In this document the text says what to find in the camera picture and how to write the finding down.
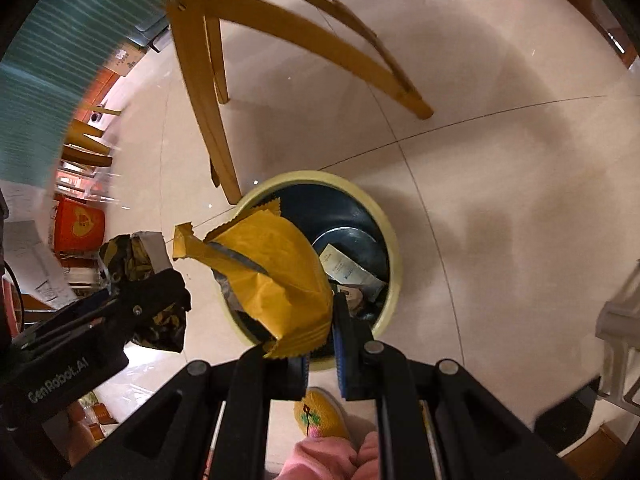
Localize red box with yellow heart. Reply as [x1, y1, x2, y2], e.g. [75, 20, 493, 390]
[51, 194, 107, 254]

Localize cream rimmed round trash bin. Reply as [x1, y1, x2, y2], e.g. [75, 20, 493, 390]
[220, 170, 404, 372]

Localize black and yellow wrapper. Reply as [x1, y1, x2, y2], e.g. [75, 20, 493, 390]
[98, 231, 189, 354]

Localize white printed paper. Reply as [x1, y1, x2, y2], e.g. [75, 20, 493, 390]
[319, 243, 385, 287]

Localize wooden stool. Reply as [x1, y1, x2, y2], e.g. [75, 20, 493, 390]
[61, 117, 114, 169]

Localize wooden table legs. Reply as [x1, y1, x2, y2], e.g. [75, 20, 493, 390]
[165, 0, 434, 206]

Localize yellow knitted slipper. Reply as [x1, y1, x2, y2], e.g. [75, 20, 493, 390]
[292, 387, 352, 442]

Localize white paper sheets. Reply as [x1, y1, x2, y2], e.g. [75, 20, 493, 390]
[0, 180, 78, 311]

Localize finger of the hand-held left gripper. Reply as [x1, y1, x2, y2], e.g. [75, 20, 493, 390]
[12, 269, 192, 357]

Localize yellow snack packet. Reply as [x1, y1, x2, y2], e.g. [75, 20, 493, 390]
[172, 198, 334, 360]

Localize white plastic chair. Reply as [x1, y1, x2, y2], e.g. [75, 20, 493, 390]
[594, 259, 640, 407]

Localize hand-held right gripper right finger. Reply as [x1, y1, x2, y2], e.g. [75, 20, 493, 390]
[331, 291, 576, 480]

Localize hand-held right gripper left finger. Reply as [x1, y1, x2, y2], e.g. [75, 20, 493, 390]
[65, 344, 309, 480]

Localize teal striped tablecloth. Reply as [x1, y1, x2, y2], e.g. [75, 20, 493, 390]
[0, 0, 217, 196]

